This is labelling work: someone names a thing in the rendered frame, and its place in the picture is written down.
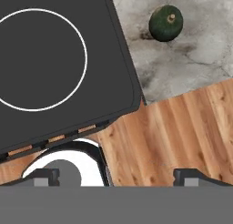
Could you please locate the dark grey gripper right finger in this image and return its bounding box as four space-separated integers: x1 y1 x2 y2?
172 168 232 188

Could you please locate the black hob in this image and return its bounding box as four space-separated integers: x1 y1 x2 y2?
0 0 147 162

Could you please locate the dark green squash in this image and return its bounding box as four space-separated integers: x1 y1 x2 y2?
148 5 184 43

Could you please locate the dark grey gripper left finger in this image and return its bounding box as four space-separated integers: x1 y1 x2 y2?
3 168 60 188

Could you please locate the white and black round base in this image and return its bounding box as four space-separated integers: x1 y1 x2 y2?
21 137 114 188

